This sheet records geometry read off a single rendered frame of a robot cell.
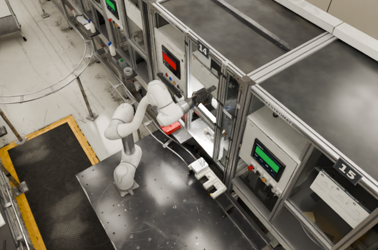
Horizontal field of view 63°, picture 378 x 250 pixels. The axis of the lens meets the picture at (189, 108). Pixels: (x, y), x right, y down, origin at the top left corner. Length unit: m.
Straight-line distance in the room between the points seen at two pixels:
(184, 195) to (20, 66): 3.69
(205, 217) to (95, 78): 2.96
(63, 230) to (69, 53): 2.98
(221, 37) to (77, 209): 2.49
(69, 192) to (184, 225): 1.59
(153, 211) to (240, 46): 1.59
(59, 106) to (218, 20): 3.01
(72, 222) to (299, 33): 2.88
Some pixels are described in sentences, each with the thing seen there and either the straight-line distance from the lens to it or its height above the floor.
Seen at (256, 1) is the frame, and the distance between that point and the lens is 2.60.
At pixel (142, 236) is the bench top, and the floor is 0.68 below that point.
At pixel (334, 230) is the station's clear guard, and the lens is 2.07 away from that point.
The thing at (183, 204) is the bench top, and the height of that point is 0.68.
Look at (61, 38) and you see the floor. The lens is 5.96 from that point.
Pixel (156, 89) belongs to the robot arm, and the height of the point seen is 1.96.
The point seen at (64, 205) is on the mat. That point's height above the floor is 0.01.
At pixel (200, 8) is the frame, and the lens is 2.46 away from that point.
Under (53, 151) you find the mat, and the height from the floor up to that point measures 0.01.
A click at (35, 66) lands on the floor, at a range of 5.53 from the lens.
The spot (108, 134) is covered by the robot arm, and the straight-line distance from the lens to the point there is 2.31.
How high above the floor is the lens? 3.29
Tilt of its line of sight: 49 degrees down
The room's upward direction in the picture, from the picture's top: straight up
